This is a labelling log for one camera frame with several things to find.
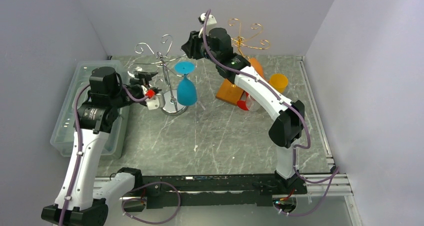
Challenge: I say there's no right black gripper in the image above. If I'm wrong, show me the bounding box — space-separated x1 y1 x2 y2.
181 29 220 65

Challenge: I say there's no blue plastic wine glass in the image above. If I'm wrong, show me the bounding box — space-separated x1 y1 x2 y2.
174 61 198 106

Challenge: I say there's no red plastic wine glass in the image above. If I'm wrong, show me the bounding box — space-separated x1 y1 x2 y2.
236 92 249 111

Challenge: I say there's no clear patterned wine glass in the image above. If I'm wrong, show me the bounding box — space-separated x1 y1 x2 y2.
245 95 262 111

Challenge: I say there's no clear plastic storage box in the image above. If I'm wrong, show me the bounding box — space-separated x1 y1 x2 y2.
49 60 132 158

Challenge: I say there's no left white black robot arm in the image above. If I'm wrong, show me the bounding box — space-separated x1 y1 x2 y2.
41 66 164 226

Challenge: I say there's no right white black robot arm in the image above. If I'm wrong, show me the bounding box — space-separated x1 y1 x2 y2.
181 27 309 194

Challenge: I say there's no orange plastic wine glass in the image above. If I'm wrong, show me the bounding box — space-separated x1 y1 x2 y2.
249 57 265 78

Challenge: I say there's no yellow plastic wine glass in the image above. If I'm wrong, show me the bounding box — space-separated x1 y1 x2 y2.
268 73 289 93

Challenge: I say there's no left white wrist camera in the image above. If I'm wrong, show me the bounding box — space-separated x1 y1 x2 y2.
145 89 166 111

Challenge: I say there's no gold wire glass rack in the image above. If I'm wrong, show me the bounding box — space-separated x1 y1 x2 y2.
215 18 271 107

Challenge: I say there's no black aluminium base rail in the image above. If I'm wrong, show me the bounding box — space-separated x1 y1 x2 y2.
88 172 353 210

